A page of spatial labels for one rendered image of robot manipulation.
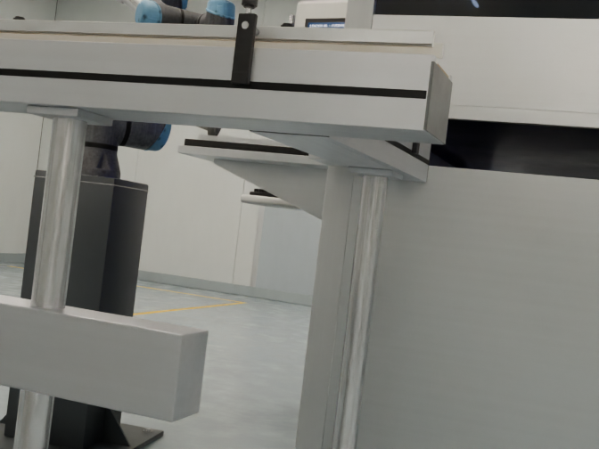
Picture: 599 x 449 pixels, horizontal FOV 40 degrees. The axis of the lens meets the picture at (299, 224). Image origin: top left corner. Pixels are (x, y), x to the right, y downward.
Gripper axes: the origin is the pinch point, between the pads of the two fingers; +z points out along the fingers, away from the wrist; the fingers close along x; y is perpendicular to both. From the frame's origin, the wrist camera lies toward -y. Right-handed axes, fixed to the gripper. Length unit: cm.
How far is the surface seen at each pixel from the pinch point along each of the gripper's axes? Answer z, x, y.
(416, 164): 5, 24, -59
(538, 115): -8, 12, -81
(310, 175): 7.7, 2.5, -28.4
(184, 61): 1, 95, -43
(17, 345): 42, 93, -19
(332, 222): 18.7, 12.5, -38.7
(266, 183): 10.6, 2.5, -17.2
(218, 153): 5.0, 11.0, -7.3
